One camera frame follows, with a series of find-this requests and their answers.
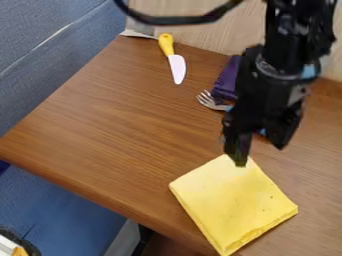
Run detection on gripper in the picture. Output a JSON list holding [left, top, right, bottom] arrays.
[[221, 45, 324, 168]]

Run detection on yellow cloth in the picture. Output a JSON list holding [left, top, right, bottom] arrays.
[[166, 153, 300, 256]]

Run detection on silver fork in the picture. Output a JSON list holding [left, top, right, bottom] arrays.
[[195, 89, 236, 113]]

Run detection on purple toy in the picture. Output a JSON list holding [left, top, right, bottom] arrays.
[[209, 54, 245, 102]]

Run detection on yellow handled toy knife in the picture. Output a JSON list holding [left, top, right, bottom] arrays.
[[156, 32, 189, 86]]

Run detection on black cable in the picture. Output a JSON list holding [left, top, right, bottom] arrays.
[[112, 0, 248, 27]]

